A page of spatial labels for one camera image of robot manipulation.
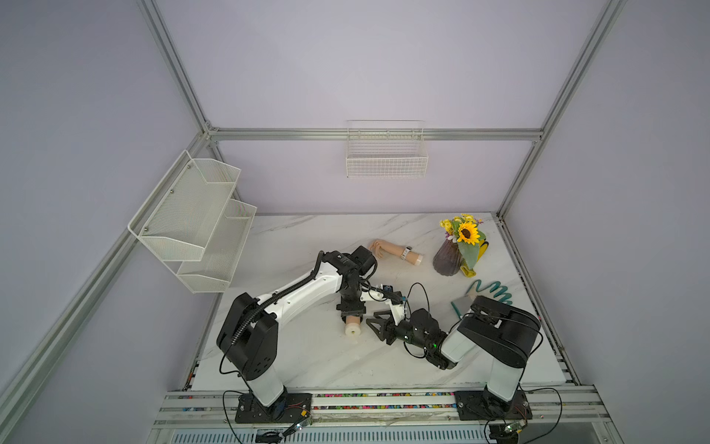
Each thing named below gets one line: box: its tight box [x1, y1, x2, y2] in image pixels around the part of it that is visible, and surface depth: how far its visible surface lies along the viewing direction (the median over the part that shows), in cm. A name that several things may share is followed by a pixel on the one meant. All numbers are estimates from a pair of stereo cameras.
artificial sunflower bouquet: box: [440, 213, 487, 270], surface depth 82 cm
